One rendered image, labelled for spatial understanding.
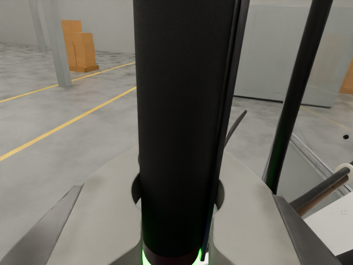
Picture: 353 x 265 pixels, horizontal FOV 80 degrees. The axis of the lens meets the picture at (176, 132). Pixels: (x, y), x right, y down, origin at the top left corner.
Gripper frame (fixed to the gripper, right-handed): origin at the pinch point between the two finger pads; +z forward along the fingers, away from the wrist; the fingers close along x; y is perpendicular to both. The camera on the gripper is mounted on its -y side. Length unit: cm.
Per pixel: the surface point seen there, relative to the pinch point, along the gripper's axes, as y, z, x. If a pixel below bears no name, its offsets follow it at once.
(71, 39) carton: 54, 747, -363
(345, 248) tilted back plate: 28.2, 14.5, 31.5
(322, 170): 52, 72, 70
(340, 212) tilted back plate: 25.7, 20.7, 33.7
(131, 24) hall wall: 7, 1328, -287
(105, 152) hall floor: 152, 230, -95
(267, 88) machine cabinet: 122, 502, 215
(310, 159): 54, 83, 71
